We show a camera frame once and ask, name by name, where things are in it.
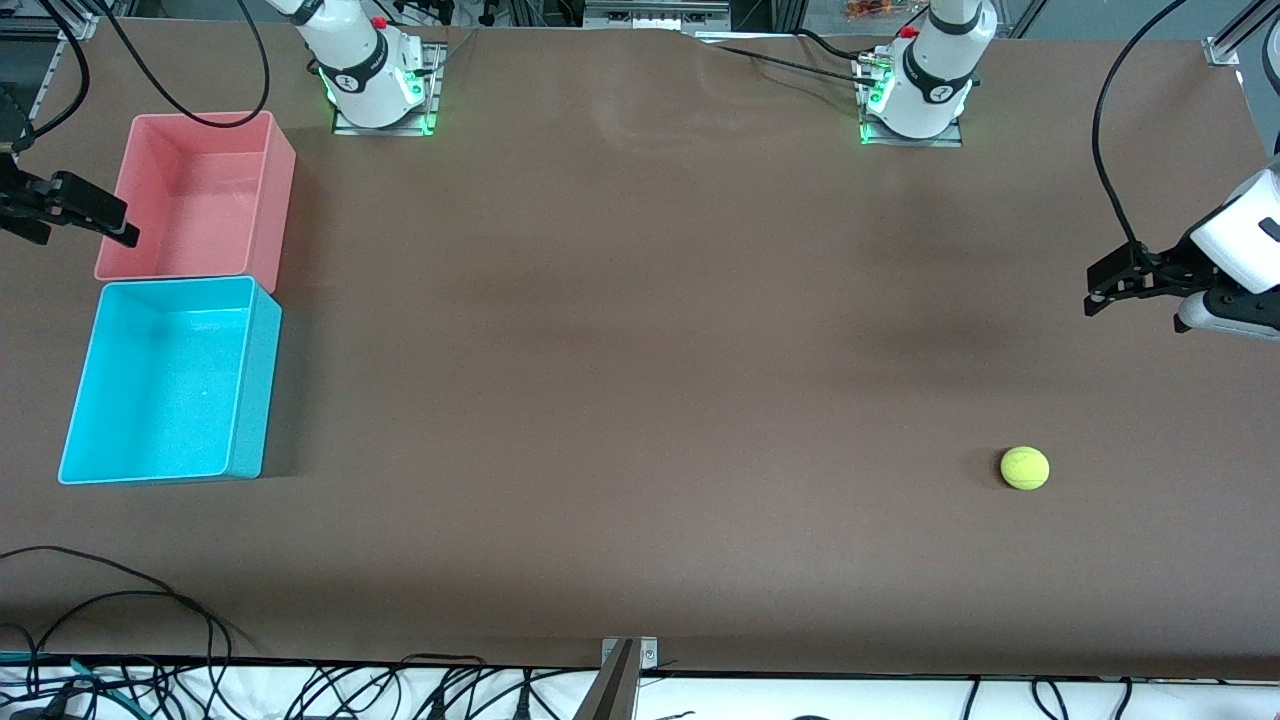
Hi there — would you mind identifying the yellow-green tennis ball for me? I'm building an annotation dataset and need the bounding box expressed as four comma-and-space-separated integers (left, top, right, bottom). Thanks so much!
1000, 446, 1051, 491

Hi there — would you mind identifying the pink plastic bin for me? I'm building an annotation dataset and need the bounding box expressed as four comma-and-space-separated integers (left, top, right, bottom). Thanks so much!
93, 110, 297, 293

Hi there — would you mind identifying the blue plastic bin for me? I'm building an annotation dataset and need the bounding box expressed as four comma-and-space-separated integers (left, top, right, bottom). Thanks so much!
57, 276, 284, 486

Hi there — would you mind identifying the brown table cover sheet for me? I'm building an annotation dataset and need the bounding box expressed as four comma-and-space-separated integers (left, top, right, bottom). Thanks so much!
0, 15, 1280, 683

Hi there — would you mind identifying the grey metal box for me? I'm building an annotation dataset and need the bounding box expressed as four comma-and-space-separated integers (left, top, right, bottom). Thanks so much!
583, 0, 732, 32

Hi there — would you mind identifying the grey metal bar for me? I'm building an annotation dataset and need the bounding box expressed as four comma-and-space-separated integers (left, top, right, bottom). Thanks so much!
571, 640, 642, 720

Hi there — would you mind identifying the short black right arm cable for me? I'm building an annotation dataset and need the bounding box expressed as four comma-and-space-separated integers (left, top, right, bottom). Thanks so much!
15, 0, 92, 149

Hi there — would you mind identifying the long black right arm cable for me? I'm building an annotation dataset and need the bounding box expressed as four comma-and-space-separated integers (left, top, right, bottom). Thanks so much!
95, 0, 271, 129

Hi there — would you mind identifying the aluminium frame profile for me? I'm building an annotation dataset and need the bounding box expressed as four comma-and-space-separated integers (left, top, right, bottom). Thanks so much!
1203, 0, 1280, 68
0, 10, 101, 46

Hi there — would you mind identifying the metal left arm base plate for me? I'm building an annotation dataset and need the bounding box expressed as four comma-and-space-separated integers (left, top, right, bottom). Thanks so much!
857, 48, 964, 149

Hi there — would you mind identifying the black floor cable loop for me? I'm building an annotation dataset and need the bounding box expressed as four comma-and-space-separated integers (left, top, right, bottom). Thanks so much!
0, 545, 237, 701
25, 589, 218, 701

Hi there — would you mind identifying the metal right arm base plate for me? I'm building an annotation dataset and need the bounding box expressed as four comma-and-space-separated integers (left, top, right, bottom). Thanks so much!
331, 40, 447, 137

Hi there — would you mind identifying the black base connector cable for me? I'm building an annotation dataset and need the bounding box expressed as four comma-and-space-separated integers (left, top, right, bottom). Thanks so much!
698, 28, 881, 86

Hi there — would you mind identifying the teal floor cable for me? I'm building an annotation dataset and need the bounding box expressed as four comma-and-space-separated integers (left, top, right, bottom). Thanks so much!
0, 651, 136, 706

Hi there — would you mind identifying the silver table edge bracket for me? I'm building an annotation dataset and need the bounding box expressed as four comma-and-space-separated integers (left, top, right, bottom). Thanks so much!
601, 637, 660, 673

